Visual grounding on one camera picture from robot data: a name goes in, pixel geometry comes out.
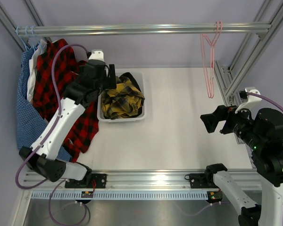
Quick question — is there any left frame post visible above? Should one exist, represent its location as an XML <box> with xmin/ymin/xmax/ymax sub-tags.
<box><xmin>0</xmin><ymin>0</ymin><xmax>43</xmax><ymax>51</ymax></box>

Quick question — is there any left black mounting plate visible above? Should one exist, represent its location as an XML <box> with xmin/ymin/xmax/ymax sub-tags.
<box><xmin>65</xmin><ymin>173</ymin><xmax>107</xmax><ymax>189</ymax></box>

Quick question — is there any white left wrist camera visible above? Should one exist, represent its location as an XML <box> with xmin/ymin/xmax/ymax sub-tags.
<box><xmin>88</xmin><ymin>49</ymin><xmax>105</xmax><ymax>62</ymax></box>

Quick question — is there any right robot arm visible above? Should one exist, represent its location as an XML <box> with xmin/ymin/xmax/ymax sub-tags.
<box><xmin>200</xmin><ymin>105</ymin><xmax>283</xmax><ymax>226</ymax></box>

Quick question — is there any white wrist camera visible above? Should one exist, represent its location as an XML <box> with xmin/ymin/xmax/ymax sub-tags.
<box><xmin>88</xmin><ymin>49</ymin><xmax>105</xmax><ymax>62</ymax></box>
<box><xmin>235</xmin><ymin>87</ymin><xmax>262</xmax><ymax>113</ymax></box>

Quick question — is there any slotted white cable duct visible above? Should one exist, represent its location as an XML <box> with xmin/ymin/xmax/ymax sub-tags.
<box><xmin>31</xmin><ymin>190</ymin><xmax>208</xmax><ymax>200</ymax></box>

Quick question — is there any red black plaid shirt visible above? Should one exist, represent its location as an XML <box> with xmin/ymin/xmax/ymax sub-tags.
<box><xmin>32</xmin><ymin>39</ymin><xmax>99</xmax><ymax>162</ymax></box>

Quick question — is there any white shirt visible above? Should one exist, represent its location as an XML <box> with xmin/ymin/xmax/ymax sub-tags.
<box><xmin>26</xmin><ymin>39</ymin><xmax>47</xmax><ymax>103</ymax></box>

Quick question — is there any blue wire hanger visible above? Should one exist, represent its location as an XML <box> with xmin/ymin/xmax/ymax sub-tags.
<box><xmin>25</xmin><ymin>25</ymin><xmax>39</xmax><ymax>51</ymax></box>
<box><xmin>31</xmin><ymin>25</ymin><xmax>41</xmax><ymax>52</ymax></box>
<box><xmin>16</xmin><ymin>25</ymin><xmax>31</xmax><ymax>50</ymax></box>

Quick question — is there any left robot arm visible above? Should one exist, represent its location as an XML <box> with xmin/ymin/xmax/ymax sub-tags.
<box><xmin>15</xmin><ymin>59</ymin><xmax>117</xmax><ymax>190</ymax></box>

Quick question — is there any pink wire hanger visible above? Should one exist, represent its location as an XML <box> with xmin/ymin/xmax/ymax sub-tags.
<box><xmin>200</xmin><ymin>21</ymin><xmax>221</xmax><ymax>98</ymax></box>
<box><xmin>204</xmin><ymin>21</ymin><xmax>224</xmax><ymax>98</ymax></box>

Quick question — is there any frame post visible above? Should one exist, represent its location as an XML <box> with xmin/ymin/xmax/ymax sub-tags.
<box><xmin>0</xmin><ymin>0</ymin><xmax>43</xmax><ymax>51</ymax></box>
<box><xmin>212</xmin><ymin>0</ymin><xmax>283</xmax><ymax>169</ymax></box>

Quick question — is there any aluminium hanging rail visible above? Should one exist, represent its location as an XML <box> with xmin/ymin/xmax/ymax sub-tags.
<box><xmin>16</xmin><ymin>22</ymin><xmax>272</xmax><ymax>38</ymax></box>

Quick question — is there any blue checked shirt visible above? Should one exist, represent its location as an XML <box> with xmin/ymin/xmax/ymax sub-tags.
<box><xmin>16</xmin><ymin>50</ymin><xmax>73</xmax><ymax>163</ymax></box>

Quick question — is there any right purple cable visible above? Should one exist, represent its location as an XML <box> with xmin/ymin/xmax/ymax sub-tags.
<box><xmin>176</xmin><ymin>92</ymin><xmax>283</xmax><ymax>226</ymax></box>

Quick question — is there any black mounting plate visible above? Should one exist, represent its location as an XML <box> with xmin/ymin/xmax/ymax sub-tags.
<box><xmin>184</xmin><ymin>172</ymin><xmax>218</xmax><ymax>189</ymax></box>
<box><xmin>65</xmin><ymin>173</ymin><xmax>107</xmax><ymax>189</ymax></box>

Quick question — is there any white plastic basket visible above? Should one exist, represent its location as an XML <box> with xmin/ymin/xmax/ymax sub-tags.
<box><xmin>97</xmin><ymin>71</ymin><xmax>147</xmax><ymax>122</ymax></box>

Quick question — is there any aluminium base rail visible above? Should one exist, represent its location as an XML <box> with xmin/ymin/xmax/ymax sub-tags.
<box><xmin>21</xmin><ymin>170</ymin><xmax>278</xmax><ymax>190</ymax></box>

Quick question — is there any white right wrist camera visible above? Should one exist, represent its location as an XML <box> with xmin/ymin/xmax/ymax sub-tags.
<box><xmin>235</xmin><ymin>87</ymin><xmax>262</xmax><ymax>113</ymax></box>

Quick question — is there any right frame post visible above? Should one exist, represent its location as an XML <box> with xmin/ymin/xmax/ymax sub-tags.
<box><xmin>212</xmin><ymin>0</ymin><xmax>283</xmax><ymax>169</ymax></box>

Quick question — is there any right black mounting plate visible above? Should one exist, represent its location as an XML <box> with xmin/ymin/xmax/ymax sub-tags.
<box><xmin>184</xmin><ymin>172</ymin><xmax>218</xmax><ymax>189</ymax></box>

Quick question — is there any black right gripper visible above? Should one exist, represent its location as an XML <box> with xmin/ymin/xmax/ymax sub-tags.
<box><xmin>200</xmin><ymin>101</ymin><xmax>264</xmax><ymax>149</ymax></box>

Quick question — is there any yellow plaid shirt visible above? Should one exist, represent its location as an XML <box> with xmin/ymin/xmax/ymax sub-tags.
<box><xmin>100</xmin><ymin>72</ymin><xmax>145</xmax><ymax>120</ymax></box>

